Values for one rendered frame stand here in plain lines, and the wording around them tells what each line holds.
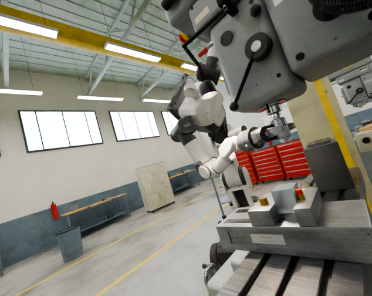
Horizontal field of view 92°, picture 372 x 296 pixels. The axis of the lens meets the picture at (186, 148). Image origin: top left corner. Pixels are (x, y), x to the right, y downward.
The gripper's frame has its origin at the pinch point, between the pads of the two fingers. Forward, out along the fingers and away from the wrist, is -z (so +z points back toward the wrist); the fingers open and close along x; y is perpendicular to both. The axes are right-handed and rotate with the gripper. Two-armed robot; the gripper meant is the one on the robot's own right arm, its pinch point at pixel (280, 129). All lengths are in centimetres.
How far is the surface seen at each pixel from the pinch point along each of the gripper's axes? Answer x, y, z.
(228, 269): -19, 50, 31
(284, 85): -6.3, -10.7, -10.4
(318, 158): 23.9, 15.8, 6.4
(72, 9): -32, -495, 448
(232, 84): -11.5, -18.6, 2.1
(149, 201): 50, 86, 601
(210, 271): -20, 57, 49
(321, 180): 23.0, 24.7, 8.0
